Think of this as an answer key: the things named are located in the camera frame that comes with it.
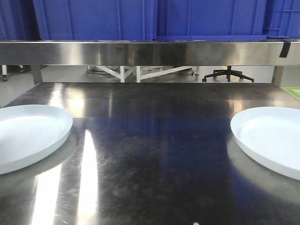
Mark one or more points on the light blue plate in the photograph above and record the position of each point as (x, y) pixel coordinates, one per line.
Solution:
(271, 137)
(29, 133)

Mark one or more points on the black office chair base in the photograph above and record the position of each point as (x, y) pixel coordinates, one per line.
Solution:
(228, 72)

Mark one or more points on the blue plastic crate centre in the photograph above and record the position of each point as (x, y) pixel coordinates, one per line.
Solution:
(210, 20)

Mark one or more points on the blue plastic crate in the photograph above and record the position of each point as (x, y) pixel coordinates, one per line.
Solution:
(282, 19)
(97, 20)
(210, 20)

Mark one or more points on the blue plastic crate left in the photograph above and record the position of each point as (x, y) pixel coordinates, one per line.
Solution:
(97, 20)

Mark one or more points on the black tape strip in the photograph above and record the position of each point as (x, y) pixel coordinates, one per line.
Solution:
(285, 49)

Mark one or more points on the blue plastic crate right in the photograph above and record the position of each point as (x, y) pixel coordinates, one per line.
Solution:
(282, 19)

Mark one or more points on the white table frame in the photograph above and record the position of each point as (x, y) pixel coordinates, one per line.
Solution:
(141, 72)

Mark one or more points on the steel shelf post left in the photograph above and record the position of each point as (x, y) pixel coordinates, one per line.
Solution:
(36, 74)

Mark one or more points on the steel shelf post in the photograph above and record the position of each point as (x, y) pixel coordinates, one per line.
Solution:
(277, 75)
(36, 74)

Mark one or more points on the steel shelf post right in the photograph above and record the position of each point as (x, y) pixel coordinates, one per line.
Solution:
(277, 75)

